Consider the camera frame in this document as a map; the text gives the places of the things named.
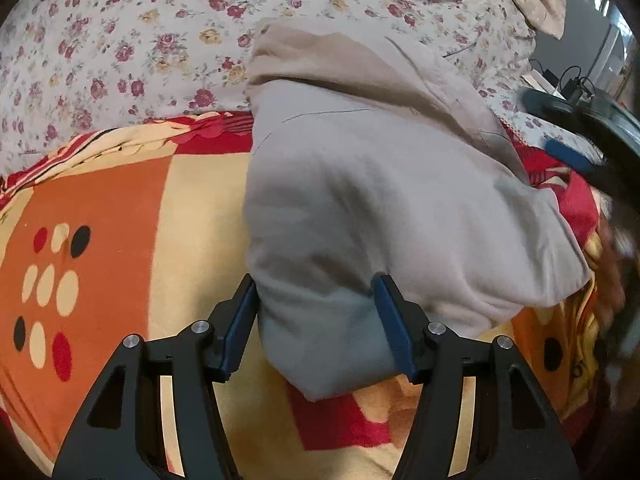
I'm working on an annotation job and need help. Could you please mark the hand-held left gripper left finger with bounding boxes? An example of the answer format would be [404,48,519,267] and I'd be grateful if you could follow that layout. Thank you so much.
[51,273,260,480]

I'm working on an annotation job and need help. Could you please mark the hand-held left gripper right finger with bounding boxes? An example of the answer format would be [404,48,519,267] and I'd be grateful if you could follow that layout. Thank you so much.
[371,274,581,480]

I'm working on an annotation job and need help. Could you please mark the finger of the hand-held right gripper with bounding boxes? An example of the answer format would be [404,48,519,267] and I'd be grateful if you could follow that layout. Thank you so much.
[543,138,607,174]

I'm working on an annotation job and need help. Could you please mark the beige hooded sweatshirt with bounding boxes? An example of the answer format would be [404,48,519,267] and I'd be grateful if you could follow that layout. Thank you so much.
[242,16,594,403]

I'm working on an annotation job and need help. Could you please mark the black cable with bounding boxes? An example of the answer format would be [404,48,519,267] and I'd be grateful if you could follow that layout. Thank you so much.
[527,58,599,104]

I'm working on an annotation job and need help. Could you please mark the orange red patterned blanket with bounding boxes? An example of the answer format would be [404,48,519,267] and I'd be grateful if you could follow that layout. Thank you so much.
[0,112,626,480]

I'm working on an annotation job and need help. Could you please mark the floral bed sheet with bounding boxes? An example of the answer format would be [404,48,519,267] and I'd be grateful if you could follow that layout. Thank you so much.
[0,0,597,181]

